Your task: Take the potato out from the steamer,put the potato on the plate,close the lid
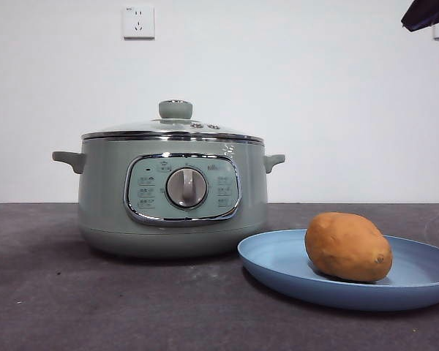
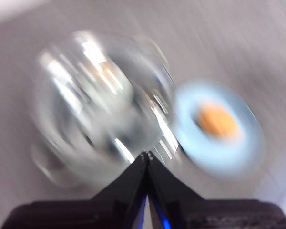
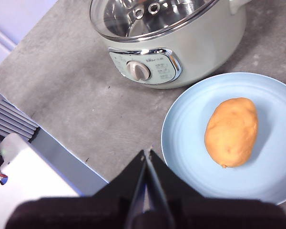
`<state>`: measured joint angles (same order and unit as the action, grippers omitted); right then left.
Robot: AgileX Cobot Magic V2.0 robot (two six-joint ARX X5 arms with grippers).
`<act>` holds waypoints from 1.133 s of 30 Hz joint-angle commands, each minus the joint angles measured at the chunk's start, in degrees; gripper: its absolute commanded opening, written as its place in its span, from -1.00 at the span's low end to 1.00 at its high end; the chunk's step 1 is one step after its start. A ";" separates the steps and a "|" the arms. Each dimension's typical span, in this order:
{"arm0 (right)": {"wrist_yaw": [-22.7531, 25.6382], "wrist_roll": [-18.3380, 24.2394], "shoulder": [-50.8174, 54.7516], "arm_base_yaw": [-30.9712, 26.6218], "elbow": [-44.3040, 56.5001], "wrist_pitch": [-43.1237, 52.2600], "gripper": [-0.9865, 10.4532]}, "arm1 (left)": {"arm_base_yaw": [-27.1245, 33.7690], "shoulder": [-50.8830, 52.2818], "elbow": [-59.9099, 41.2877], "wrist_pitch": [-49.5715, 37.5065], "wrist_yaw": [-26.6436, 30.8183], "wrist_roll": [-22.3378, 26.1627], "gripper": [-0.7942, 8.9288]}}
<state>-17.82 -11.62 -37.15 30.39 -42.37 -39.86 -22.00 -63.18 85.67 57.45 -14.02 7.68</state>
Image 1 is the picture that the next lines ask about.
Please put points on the blue round plate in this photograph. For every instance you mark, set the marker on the blue round plate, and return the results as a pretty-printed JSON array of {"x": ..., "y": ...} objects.
[{"x": 274, "y": 263}]

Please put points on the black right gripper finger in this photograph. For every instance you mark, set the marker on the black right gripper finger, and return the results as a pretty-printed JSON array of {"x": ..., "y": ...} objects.
[{"x": 428, "y": 12}]

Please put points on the glass lid with green knob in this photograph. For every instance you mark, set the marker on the glass lid with green knob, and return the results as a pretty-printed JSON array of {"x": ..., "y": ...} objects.
[{"x": 175, "y": 109}]

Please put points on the brown potato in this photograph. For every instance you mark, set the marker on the brown potato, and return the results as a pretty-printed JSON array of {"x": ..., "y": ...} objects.
[{"x": 347, "y": 248}]

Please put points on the pale green electric steamer pot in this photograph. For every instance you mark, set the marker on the pale green electric steamer pot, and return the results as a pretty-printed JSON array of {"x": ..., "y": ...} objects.
[{"x": 102, "y": 204}]

